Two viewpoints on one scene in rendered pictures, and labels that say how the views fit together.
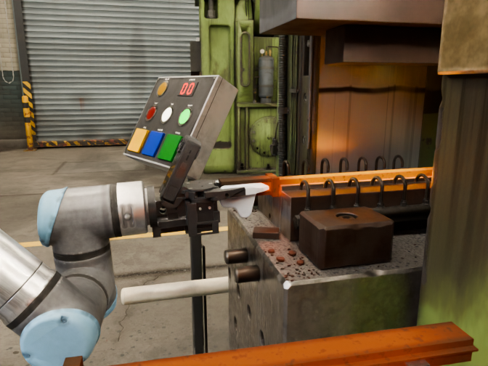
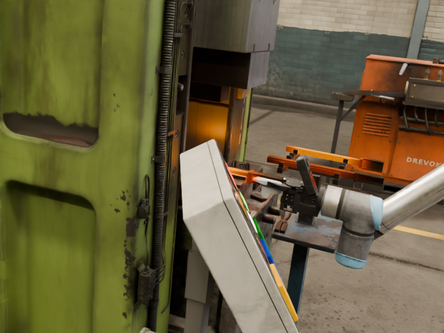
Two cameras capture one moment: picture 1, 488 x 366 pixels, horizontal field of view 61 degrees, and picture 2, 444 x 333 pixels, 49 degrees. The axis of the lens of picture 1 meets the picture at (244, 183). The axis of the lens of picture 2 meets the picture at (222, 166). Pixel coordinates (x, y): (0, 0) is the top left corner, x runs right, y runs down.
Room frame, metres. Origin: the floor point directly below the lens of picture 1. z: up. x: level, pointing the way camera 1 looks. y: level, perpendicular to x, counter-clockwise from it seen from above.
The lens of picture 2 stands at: (1.97, 0.60, 1.44)
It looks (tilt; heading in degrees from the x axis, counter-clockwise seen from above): 17 degrees down; 212
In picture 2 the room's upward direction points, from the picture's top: 6 degrees clockwise
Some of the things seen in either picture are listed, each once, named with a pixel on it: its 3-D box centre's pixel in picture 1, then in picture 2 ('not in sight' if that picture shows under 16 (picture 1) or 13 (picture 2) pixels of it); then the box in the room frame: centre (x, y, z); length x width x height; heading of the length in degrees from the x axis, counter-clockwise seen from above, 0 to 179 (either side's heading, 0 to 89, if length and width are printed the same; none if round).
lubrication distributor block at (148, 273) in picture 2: not in sight; (146, 284); (1.15, -0.08, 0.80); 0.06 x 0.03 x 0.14; 14
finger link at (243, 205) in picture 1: (245, 201); not in sight; (0.71, 0.00, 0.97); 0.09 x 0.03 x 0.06; 101
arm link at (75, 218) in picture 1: (80, 216); (360, 210); (0.66, 0.27, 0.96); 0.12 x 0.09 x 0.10; 104
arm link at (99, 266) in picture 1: (85, 281); (354, 244); (0.65, 0.27, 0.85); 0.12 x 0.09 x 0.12; 10
